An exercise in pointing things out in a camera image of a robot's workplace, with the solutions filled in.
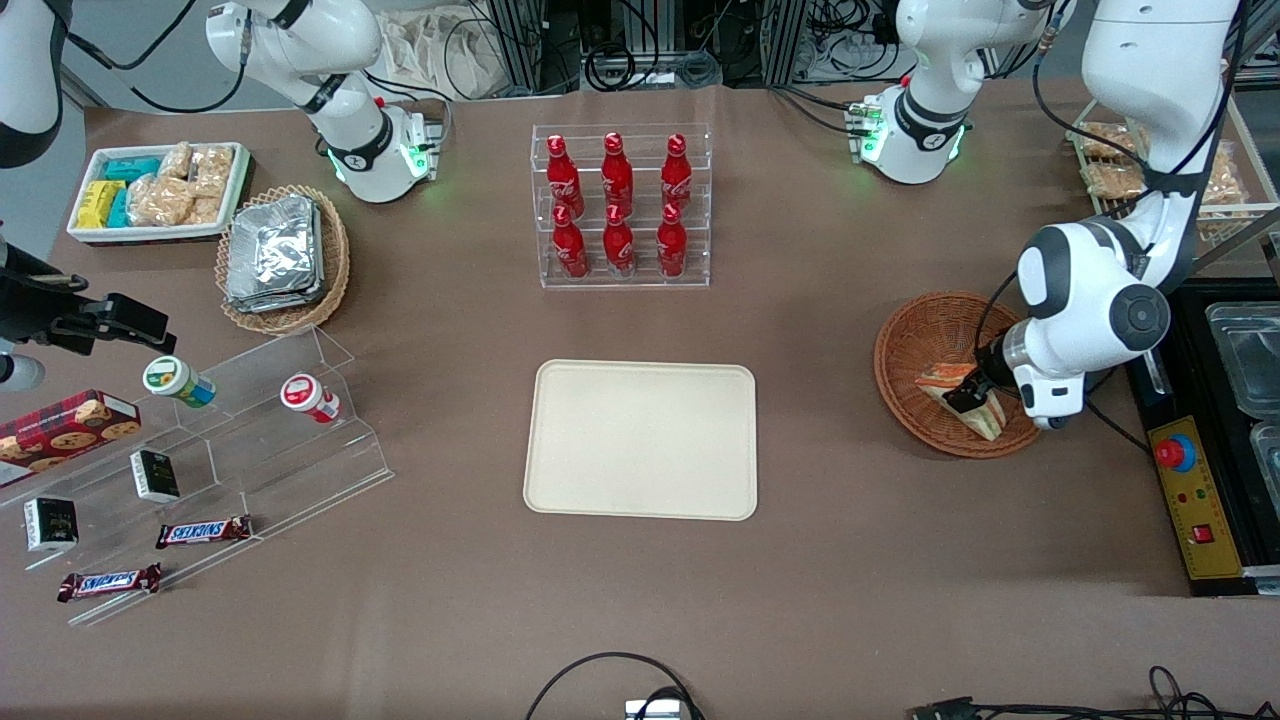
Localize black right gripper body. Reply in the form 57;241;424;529
0;245;106;353

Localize triangle sandwich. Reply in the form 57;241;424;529
915;365;1007;442

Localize brown wicker basket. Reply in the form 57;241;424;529
874;291;1058;459

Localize light wicker basket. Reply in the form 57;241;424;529
215;185;351;336

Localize tray of wrapped snacks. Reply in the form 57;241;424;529
1065;95;1280;246

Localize cream rectangular plastic tray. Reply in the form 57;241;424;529
523;360;759;522

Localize green lid yogurt cup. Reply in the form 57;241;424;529
142;356;217;408

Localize white rectangular snack bin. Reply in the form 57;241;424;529
67;142;251;244

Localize yellow snack pack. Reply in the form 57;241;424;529
78;180;126;229

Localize red tartan cookie box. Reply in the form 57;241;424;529
0;390;142;488

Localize foil wrapped pack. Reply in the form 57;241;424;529
225;280;327;314
228;196;323;293

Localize small black white box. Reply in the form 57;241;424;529
24;497;79;553
130;449;181;503

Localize clear acrylic stepped shelf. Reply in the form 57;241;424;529
0;325;394;628

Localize red lid yogurt cup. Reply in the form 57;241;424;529
280;373;341;424

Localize yellow control box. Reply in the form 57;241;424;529
1147;415;1246;583

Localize clear plastic container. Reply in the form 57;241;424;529
1205;302;1280;419
1250;422;1280;501

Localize Snickers chocolate bar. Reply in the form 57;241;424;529
57;563;163;603
155;515;253;550

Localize red Coca-Cola bottle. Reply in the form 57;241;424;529
545;135;584;216
552;205;589;279
661;134;693;211
601;132;634;213
656;203;688;278
602;205;636;278

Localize clear acrylic bottle rack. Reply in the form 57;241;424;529
530;123;713;291

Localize beige cloth bag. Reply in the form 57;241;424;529
378;8;501;101

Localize black appliance frame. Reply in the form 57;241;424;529
1125;280;1280;598

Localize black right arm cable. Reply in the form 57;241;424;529
62;0;251;113

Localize black tangled cable with plug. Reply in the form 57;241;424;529
908;665;1280;720

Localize black looped table cable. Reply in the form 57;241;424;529
525;652;706;720

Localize aluminium frame profiles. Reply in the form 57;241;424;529
485;0;811;93

